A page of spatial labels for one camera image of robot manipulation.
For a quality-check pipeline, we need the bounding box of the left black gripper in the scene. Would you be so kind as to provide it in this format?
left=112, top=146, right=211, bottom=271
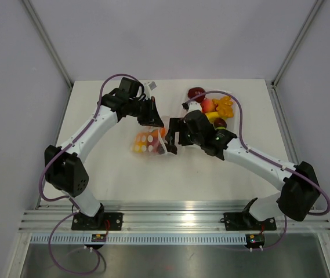
left=128, top=97, right=164, bottom=128

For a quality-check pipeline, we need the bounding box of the dark purple fig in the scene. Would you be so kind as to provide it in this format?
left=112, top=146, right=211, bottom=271
left=165, top=143, right=177, bottom=155

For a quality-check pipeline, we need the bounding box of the clear polka dot zip bag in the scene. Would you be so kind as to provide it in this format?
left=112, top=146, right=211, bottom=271
left=130, top=116, right=177, bottom=156

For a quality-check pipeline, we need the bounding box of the dark red beet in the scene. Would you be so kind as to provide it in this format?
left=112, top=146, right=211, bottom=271
left=156, top=145, right=166, bottom=155

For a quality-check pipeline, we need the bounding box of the yellow orange mango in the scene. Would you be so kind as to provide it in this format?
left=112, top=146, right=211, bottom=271
left=132, top=144, right=147, bottom=153

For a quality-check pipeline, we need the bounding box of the orange persimmon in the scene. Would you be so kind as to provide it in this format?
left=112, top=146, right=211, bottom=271
left=132, top=130, right=159, bottom=153

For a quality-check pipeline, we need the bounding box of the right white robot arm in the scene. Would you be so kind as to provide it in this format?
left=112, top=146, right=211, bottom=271
left=165, top=110, right=320, bottom=231

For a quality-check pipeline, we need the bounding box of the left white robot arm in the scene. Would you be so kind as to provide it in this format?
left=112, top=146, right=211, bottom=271
left=41, top=74, right=164, bottom=231

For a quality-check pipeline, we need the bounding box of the peach fruit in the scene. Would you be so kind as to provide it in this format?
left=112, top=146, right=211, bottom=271
left=201, top=98, right=216, bottom=114

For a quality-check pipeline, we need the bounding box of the dark red apple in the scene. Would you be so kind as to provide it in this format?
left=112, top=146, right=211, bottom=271
left=187, top=87, right=205, bottom=103

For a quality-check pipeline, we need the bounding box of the yellow banana bunch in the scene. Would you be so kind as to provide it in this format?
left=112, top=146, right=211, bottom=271
left=205, top=96, right=234, bottom=123

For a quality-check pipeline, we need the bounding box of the white perforated plastic basket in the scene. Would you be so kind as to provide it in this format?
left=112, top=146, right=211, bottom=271
left=176, top=88, right=241, bottom=145

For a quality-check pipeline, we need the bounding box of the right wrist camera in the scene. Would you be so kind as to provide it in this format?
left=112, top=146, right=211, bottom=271
left=182, top=101, right=202, bottom=113

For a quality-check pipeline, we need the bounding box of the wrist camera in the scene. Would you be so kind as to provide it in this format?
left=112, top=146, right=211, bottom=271
left=182, top=101, right=202, bottom=113
left=144, top=81, right=157, bottom=99

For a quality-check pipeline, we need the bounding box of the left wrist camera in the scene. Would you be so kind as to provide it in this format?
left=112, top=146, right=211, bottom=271
left=144, top=81, right=157, bottom=99

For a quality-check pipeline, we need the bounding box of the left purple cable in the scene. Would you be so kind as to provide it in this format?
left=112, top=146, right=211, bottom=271
left=38, top=73, right=148, bottom=275

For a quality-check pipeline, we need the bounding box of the purple cable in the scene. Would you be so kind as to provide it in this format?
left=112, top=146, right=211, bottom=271
left=181, top=90, right=330, bottom=251
left=38, top=73, right=148, bottom=275

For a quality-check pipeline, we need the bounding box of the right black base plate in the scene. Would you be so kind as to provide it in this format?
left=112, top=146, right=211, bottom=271
left=220, top=212, right=277, bottom=232

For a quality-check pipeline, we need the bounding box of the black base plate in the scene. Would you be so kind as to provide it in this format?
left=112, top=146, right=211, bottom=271
left=71, top=212, right=124, bottom=231
left=220, top=212, right=277, bottom=232

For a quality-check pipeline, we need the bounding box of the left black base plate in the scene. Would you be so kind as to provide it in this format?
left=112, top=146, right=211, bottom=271
left=71, top=212, right=124, bottom=231

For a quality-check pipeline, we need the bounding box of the white slotted cable duct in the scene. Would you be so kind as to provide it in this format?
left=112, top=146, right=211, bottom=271
left=30, top=233, right=246, bottom=245

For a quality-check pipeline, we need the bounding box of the aluminium rail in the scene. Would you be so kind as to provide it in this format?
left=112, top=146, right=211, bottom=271
left=18, top=201, right=330, bottom=234

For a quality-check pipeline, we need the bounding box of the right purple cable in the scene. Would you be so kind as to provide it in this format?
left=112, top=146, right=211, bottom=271
left=181, top=90, right=330, bottom=251

